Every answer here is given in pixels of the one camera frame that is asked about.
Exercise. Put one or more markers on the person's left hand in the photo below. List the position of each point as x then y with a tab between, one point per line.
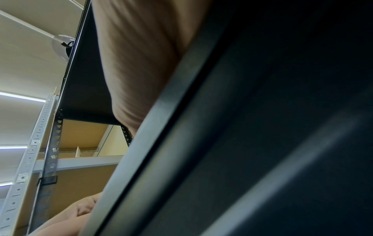
70	219

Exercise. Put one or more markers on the person's right hand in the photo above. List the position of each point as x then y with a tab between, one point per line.
140	57

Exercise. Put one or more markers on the dark grey panel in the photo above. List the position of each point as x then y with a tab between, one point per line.
247	138

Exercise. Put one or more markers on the black clip on rack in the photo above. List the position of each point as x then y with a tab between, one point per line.
48	180

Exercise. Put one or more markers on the black shelf board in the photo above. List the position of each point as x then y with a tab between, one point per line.
84	80

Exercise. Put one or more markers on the white divider card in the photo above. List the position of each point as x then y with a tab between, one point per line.
78	152

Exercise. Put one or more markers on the grey metal shelving rack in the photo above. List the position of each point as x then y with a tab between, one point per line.
52	147

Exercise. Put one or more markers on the long ceiling light strip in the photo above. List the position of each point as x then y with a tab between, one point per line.
20	96

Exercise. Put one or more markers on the white perforated upright rail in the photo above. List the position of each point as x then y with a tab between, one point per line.
27	156

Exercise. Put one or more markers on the ceiling dome camera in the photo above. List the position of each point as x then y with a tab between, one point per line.
62	47

